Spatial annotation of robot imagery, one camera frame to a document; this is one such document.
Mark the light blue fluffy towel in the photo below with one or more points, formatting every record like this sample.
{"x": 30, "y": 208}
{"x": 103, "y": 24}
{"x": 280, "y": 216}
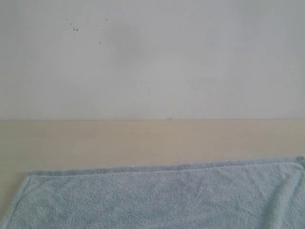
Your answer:
{"x": 259, "y": 194}

